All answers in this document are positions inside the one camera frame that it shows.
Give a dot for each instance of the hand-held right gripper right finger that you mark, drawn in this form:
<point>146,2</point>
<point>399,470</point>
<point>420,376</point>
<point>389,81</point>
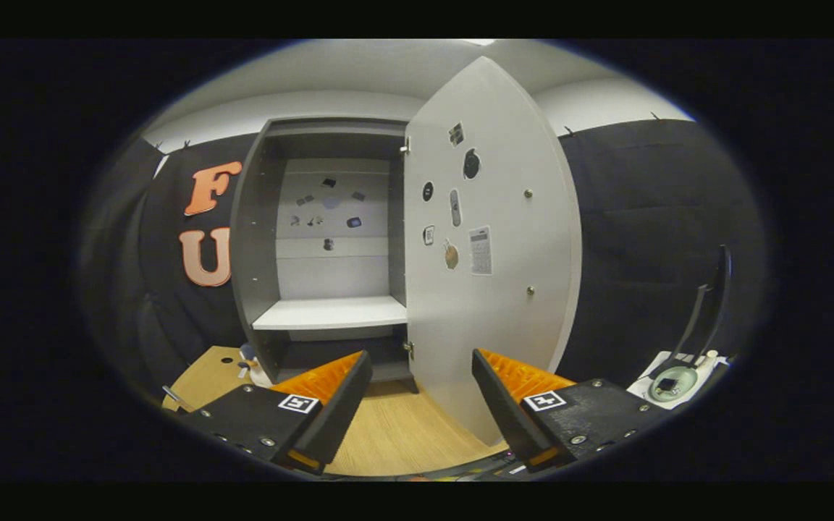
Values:
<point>507,416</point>

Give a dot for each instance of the desk lamp with green base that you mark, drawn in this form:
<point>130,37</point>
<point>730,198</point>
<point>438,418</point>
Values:
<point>670,383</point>

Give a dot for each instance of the penguin plush toy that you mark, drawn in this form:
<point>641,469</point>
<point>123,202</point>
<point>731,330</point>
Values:
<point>256,373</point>

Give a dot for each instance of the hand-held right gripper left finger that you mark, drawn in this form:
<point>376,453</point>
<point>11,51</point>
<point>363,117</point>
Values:
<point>337,420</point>

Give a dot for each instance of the metal door hinge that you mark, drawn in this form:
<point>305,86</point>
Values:
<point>408,349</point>
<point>405,145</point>

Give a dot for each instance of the ceiling light panel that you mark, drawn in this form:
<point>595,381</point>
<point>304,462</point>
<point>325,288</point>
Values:
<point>478,42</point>

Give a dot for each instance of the white cabinet door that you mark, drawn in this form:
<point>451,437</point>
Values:
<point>504,325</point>

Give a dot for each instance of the grey cabinet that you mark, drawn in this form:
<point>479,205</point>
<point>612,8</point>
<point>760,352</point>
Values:
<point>250,253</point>

